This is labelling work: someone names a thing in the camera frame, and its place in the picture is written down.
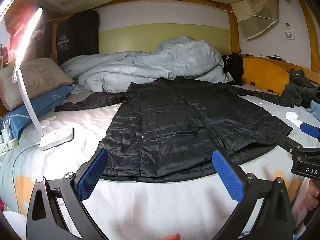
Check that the white power strip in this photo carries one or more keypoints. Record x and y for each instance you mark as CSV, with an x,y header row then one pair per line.
x,y
6,140

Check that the beige pillow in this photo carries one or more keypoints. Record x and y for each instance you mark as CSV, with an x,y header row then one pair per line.
x,y
32,80

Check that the light blue duvet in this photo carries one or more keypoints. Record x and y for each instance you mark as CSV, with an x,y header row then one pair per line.
x,y
140,67

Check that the black puffer jacket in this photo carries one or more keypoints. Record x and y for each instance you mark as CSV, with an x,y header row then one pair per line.
x,y
180,122

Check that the person's left hand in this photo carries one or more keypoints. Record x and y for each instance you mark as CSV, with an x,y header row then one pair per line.
x,y
171,237

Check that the wooden bed frame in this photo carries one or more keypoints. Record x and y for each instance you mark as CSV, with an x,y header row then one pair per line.
x,y
232,30

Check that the blue pillow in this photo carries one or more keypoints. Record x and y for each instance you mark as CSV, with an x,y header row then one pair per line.
x,y
42,105

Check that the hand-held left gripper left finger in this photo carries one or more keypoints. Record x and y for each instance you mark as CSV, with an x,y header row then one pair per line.
x,y
92,176

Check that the checkered hanging curtain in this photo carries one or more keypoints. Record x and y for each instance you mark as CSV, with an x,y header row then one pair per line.
x,y
260,17

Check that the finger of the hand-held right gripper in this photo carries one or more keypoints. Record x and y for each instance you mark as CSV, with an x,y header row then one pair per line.
x,y
310,129
291,144

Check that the black bag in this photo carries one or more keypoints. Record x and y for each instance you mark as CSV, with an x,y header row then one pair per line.
x,y
233,66

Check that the white desk lamp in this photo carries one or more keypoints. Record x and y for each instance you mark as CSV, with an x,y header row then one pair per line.
x,y
57,137

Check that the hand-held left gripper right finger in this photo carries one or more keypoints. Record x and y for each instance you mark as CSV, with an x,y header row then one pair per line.
x,y
228,177

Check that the light blue cloth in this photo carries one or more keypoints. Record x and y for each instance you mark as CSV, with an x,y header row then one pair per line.
x,y
313,110

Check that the black hanging garment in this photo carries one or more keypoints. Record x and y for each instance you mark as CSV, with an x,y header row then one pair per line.
x,y
77,37

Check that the red hanging cloth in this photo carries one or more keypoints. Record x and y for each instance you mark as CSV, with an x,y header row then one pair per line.
x,y
18,25

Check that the person's right hand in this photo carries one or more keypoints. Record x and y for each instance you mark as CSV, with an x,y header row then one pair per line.
x,y
312,193

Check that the dark grey clothing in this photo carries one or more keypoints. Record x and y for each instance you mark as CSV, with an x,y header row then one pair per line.
x,y
298,87

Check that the white wall socket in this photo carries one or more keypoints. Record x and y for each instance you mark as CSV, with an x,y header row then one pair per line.
x,y
289,35

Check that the yellow cushion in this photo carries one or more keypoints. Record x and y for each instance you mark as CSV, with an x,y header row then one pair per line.
x,y
265,73

